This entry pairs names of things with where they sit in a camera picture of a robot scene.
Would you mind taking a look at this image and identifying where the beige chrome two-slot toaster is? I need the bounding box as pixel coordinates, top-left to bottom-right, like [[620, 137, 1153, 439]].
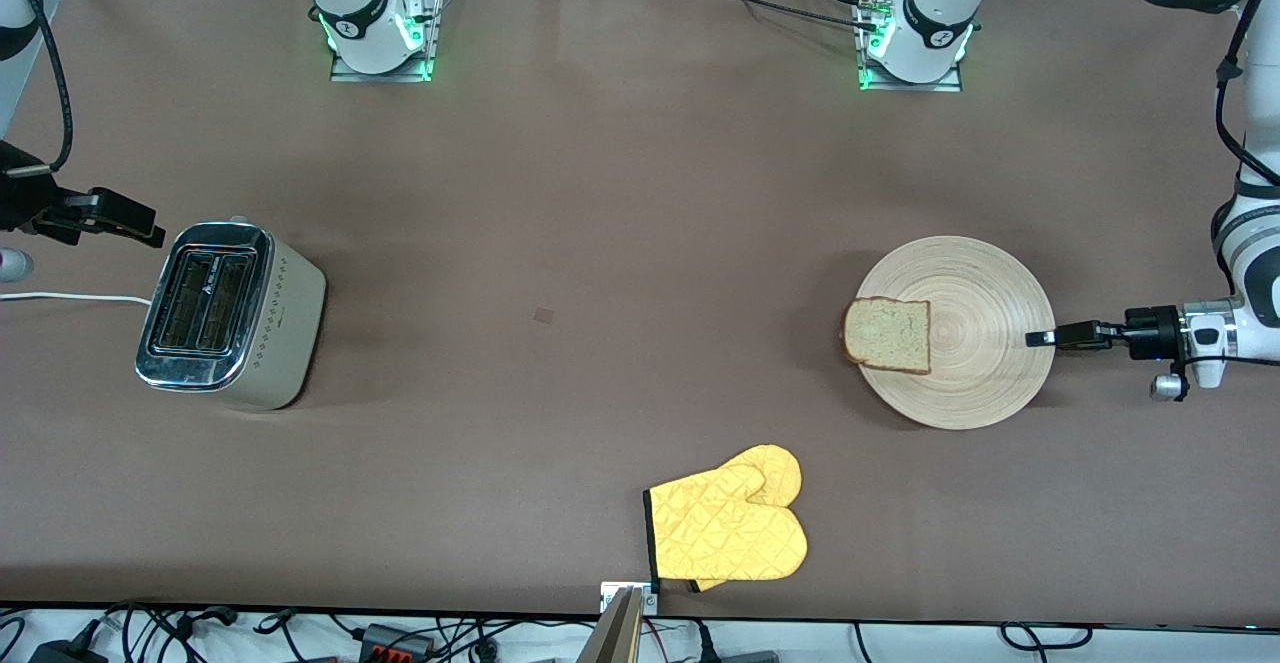
[[135, 218, 328, 412]]

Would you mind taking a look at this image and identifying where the brown bread slice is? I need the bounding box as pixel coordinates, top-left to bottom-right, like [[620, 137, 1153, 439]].
[[842, 296, 933, 376]]

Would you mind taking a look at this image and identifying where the round wooden plate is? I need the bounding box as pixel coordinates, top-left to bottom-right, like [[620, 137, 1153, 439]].
[[855, 235, 1057, 431]]

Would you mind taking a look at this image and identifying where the black looped floor cable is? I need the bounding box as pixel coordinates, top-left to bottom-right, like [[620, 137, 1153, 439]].
[[1000, 621, 1093, 650]]

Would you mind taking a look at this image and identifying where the tan camera mount beam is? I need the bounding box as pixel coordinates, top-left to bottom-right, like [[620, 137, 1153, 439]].
[[578, 588, 646, 663]]

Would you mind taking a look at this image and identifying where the white toaster power cable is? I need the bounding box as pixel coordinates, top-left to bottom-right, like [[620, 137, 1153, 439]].
[[0, 291, 153, 307]]

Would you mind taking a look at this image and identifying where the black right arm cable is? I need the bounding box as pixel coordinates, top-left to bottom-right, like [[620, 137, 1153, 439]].
[[25, 0, 77, 176]]

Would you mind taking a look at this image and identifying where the long black table cable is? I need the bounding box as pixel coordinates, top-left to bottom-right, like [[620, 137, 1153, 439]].
[[690, 0, 871, 29]]

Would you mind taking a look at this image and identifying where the black orange connector box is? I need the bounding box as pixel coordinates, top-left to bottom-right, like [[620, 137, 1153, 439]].
[[358, 623, 438, 663]]

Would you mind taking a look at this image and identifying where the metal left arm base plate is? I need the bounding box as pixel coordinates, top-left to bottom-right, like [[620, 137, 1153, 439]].
[[858, 0, 966, 94]]

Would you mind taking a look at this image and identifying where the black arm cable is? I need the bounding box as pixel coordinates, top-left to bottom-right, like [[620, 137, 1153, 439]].
[[25, 0, 77, 176], [1214, 0, 1280, 189]]

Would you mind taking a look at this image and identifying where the silver camera mount bracket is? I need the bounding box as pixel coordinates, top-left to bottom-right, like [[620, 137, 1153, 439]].
[[600, 582, 660, 615]]

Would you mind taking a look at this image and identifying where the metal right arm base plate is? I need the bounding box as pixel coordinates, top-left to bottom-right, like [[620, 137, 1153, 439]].
[[330, 0, 441, 82]]

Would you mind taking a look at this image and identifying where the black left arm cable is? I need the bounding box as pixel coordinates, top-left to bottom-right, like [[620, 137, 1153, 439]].
[[1214, 0, 1280, 189]]

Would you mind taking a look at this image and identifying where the black power adapter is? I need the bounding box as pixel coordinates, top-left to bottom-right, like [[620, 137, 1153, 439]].
[[28, 638, 106, 663]]

